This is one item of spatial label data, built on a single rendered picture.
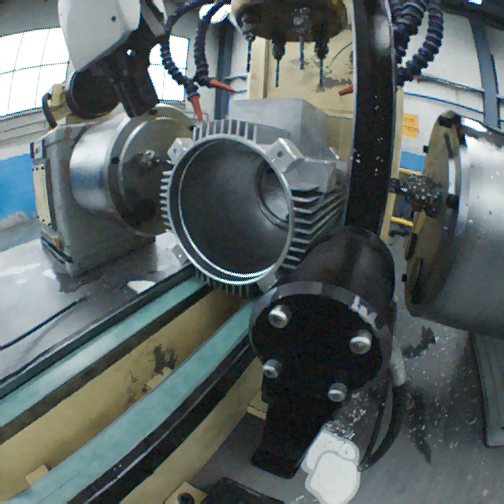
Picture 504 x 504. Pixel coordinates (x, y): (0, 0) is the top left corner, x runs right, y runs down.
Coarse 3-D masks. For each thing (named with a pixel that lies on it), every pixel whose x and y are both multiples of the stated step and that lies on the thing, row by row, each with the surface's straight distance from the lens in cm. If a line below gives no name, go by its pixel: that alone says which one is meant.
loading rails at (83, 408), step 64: (128, 320) 28; (192, 320) 32; (0, 384) 27; (64, 384) 24; (128, 384) 29; (192, 384) 21; (256, 384) 30; (0, 448) 28; (64, 448) 30; (128, 448) 19; (192, 448) 23
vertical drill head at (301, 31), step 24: (240, 0) 39; (264, 0) 37; (288, 0) 37; (312, 0) 37; (336, 0) 40; (240, 24) 44; (264, 24) 44; (288, 24) 43; (312, 24) 43; (336, 24) 42
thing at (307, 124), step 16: (240, 112) 33; (256, 112) 32; (272, 112) 31; (288, 112) 30; (304, 112) 30; (320, 112) 37; (288, 128) 30; (304, 128) 30; (320, 128) 37; (304, 144) 30; (320, 144) 37
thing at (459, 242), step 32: (448, 128) 28; (480, 128) 27; (448, 160) 25; (480, 160) 23; (416, 192) 25; (448, 192) 23; (480, 192) 21; (416, 224) 38; (448, 224) 23; (480, 224) 21; (416, 256) 32; (448, 256) 21; (480, 256) 22; (416, 288) 27; (448, 288) 23; (480, 288) 23; (448, 320) 27; (480, 320) 27
